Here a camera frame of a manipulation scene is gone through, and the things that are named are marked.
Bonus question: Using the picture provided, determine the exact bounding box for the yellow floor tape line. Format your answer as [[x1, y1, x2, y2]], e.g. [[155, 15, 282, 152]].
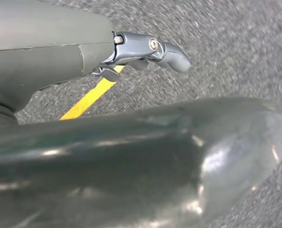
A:
[[59, 64, 125, 121]]

